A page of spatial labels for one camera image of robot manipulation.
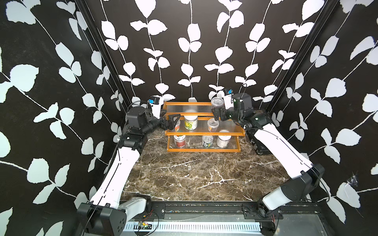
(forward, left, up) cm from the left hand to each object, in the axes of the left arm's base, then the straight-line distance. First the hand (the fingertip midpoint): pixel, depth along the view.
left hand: (173, 111), depth 69 cm
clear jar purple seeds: (+9, -23, -3) cm, 25 cm away
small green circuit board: (-42, +16, -37) cm, 58 cm away
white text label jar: (-1, -28, -27) cm, 39 cm away
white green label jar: (+5, -8, -15) cm, 18 cm away
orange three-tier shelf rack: (+4, -13, -22) cm, 26 cm away
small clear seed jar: (+3, -21, -16) cm, 27 cm away
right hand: (+6, -23, -2) cm, 24 cm away
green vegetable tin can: (+1, -19, -29) cm, 35 cm away
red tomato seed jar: (0, -2, -27) cm, 27 cm away
